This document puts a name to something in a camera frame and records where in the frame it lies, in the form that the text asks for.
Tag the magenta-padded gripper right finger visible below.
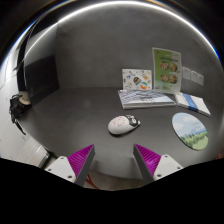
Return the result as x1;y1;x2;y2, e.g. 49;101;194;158
133;143;184;183

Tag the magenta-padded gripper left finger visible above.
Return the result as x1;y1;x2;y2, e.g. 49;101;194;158
44;143;96;187

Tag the white panda-print computer mouse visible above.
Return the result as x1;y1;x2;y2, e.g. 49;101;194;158
107;114;141;136

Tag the round landscape-print mouse pad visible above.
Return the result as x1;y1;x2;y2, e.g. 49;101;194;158
171;112;210;152

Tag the white book with blue band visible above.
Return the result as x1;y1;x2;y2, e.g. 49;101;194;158
174;92;212;118

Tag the grey building-print book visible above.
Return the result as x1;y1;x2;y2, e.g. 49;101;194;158
117;88;177;110

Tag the black bag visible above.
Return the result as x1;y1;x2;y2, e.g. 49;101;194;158
9;93;33;136

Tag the white sticker sheet card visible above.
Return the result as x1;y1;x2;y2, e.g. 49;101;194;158
121;68;153;92

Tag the black flat panel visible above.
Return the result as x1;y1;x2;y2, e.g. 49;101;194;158
24;54;61;107

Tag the green poster sign stand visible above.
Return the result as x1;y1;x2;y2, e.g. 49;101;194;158
151;46;183;94

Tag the white wall socket group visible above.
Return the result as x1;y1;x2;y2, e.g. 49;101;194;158
181;66;205;86

